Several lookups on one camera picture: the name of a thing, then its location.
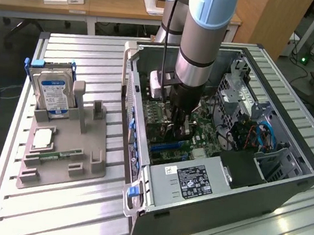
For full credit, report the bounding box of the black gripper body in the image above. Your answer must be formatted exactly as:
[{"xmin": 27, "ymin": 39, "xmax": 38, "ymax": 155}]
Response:
[{"xmin": 168, "ymin": 80, "xmax": 206, "ymax": 113}]

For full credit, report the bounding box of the green expansion card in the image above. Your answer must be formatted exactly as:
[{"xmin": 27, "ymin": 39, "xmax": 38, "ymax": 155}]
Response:
[{"xmin": 145, "ymin": 121, "xmax": 196, "ymax": 149}]

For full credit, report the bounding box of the green motherboard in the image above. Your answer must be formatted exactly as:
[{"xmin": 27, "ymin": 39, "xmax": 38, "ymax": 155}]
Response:
[{"xmin": 134, "ymin": 82, "xmax": 230, "ymax": 172}]

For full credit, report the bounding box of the silver chipset heat sink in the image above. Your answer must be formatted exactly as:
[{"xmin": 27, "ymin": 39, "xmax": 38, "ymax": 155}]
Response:
[{"xmin": 191, "ymin": 147, "xmax": 209, "ymax": 160}]

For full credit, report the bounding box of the perforated silver disk bay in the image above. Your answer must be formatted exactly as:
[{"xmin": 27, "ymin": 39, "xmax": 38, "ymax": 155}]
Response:
[{"xmin": 214, "ymin": 72, "xmax": 274, "ymax": 122}]

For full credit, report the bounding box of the grey power supply unit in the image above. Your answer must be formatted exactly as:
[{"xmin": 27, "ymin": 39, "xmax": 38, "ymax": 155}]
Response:
[{"xmin": 139, "ymin": 147, "xmax": 237, "ymax": 215}]

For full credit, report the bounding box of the blue case latch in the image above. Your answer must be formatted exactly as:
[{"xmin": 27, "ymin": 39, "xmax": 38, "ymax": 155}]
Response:
[{"xmin": 126, "ymin": 186, "xmax": 140, "ymax": 199}]

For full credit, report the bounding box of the stack of white papers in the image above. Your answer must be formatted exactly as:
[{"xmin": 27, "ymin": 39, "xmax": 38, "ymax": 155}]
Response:
[{"xmin": 141, "ymin": 0, "xmax": 166, "ymax": 17}]

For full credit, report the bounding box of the black open PC case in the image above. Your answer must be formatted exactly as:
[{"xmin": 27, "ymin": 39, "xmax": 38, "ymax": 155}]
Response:
[{"xmin": 103, "ymin": 33, "xmax": 314, "ymax": 235}]

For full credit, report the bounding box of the silver slanted disk bay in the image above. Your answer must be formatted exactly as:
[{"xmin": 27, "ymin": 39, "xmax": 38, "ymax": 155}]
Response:
[{"xmin": 251, "ymin": 143, "xmax": 312, "ymax": 188}]

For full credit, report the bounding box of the wooden cabinet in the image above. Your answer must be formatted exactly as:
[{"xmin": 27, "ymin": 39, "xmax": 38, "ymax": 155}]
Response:
[{"xmin": 231, "ymin": 0, "xmax": 314, "ymax": 64}]

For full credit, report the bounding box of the wooden desk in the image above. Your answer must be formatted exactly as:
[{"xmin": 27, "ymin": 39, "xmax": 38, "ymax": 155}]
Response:
[{"xmin": 0, "ymin": 0, "xmax": 245, "ymax": 52}]

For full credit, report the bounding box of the grey parts rack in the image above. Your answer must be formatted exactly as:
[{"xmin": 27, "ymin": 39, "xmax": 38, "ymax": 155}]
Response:
[{"xmin": 15, "ymin": 74, "xmax": 117, "ymax": 199}]

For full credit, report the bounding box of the hard disk blue label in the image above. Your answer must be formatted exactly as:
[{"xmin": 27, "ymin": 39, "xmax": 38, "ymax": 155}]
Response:
[{"xmin": 33, "ymin": 68, "xmax": 76, "ymax": 122}]

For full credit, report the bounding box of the green RAM stick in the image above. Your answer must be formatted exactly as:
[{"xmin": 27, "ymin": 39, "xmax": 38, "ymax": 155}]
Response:
[{"xmin": 26, "ymin": 144, "xmax": 82, "ymax": 164}]

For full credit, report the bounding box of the silver CPU chip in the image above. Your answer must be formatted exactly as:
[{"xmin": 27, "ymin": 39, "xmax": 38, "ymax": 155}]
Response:
[{"xmin": 32, "ymin": 128, "xmax": 53, "ymax": 149}]

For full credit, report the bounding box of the hard drive with blue label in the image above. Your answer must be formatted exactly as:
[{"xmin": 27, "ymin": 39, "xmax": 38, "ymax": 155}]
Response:
[{"xmin": 19, "ymin": 56, "xmax": 78, "ymax": 114}]

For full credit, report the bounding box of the black chair base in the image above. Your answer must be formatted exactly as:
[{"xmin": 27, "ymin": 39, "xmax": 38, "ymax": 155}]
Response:
[{"xmin": 0, "ymin": 16, "xmax": 45, "ymax": 52}]

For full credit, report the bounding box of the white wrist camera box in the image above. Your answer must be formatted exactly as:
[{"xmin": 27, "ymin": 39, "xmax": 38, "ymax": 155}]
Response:
[{"xmin": 147, "ymin": 69, "xmax": 175, "ymax": 100}]

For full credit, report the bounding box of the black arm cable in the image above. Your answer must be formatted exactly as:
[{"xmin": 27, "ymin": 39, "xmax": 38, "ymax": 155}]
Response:
[{"xmin": 156, "ymin": 0, "xmax": 179, "ymax": 102}]

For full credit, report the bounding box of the blue data wire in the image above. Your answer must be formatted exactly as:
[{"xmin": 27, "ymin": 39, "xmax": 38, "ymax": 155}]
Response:
[{"xmin": 255, "ymin": 120, "xmax": 281, "ymax": 152}]

